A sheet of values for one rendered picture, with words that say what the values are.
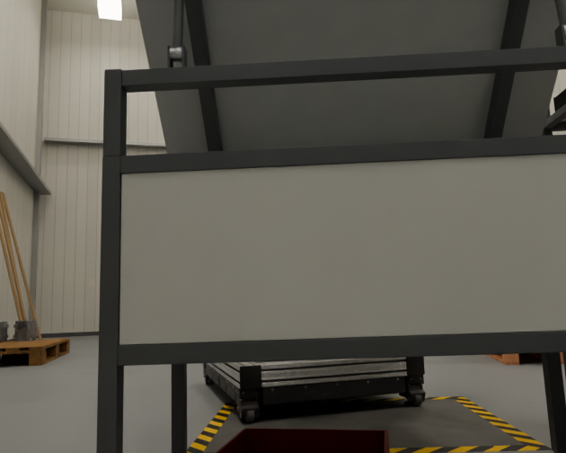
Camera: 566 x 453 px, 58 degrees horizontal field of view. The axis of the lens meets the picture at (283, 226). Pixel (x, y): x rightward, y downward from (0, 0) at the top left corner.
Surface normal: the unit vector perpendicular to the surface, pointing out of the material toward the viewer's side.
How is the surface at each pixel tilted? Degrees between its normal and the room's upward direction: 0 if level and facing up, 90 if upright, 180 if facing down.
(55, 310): 90
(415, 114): 134
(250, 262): 90
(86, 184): 90
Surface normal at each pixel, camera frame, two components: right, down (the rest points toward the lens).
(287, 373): 0.27, -0.15
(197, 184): -0.05, -0.15
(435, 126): -0.01, 0.58
